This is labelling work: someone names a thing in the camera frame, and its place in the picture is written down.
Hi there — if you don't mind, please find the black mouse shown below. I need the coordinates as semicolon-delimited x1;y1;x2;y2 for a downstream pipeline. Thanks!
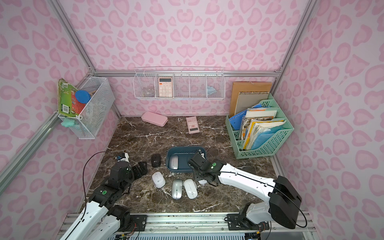
151;154;162;168

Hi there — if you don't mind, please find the white round mouse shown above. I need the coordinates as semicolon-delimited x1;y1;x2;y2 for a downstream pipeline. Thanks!
152;172;166;189

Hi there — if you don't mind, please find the white slim mouse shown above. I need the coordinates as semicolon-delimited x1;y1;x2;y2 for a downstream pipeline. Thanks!
184;179;198;199

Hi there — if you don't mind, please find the dark teal storage box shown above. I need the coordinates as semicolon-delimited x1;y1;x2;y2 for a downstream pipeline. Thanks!
166;146;206;173

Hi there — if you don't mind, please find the silver grey mouse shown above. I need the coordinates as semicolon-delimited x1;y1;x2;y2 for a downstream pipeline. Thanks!
172;179;183;200

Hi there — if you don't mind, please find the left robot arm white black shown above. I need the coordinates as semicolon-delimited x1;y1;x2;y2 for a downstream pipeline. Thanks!
61;161;148;240

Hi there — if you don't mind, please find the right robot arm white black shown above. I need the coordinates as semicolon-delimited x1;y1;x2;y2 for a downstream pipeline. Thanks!
188;154;302;232

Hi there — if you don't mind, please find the light grey mouse in box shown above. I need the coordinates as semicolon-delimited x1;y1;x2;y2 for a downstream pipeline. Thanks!
169;155;179;170

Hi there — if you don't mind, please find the pink calculator on table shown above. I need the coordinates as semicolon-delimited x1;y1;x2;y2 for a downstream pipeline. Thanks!
186;116;200;134

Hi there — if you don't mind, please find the pink pencil case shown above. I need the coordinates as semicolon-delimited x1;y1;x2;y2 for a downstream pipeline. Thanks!
141;112;168;127

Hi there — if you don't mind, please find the blue folder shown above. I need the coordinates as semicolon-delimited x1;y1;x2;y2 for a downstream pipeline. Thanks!
229;109;248;131

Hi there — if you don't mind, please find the green file organizer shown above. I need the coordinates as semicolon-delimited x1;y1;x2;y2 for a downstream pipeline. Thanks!
225;94;294;159

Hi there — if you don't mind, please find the white mesh side basket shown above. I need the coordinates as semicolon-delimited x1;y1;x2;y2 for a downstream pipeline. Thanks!
58;77;115;140

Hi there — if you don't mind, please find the stack of books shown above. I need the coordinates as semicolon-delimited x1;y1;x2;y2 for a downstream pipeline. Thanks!
240;108;287;151

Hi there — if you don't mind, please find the mint green cloth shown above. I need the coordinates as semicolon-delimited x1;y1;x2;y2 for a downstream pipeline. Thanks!
61;118;80;129

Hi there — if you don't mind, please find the clear item in basket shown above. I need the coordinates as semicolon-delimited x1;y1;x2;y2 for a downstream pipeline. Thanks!
142;88;156;98

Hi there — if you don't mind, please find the spiral sketch pad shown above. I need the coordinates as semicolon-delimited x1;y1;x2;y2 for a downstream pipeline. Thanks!
235;92;269;115

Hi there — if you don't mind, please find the light blue item in basket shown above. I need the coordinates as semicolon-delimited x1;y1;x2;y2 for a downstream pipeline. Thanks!
207;86;218;96

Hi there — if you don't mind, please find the blue round disc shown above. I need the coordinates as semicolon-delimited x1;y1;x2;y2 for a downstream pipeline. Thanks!
75;90;91;104

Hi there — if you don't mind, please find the green packaged card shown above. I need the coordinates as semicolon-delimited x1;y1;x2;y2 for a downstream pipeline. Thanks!
58;79;78;117

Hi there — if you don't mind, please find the brown clipboard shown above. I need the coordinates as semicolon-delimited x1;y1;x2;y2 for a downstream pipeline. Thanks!
229;82;272;117

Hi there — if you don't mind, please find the pink calculator in basket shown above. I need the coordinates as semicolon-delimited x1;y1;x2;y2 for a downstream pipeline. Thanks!
158;77;173;98

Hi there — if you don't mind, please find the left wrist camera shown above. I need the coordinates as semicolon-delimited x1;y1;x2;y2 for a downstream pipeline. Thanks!
116;152;130;163

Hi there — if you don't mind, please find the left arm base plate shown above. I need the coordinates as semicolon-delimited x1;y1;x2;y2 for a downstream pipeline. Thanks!
118;214;148;233

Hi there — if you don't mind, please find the aluminium front rail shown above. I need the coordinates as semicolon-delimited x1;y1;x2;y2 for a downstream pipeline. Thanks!
56;210;316;240

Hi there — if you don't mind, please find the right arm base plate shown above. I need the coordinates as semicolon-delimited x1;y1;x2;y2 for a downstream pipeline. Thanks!
224;214;270;232

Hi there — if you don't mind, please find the white wire wall basket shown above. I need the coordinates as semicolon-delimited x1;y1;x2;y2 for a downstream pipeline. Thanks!
133;67;226;100

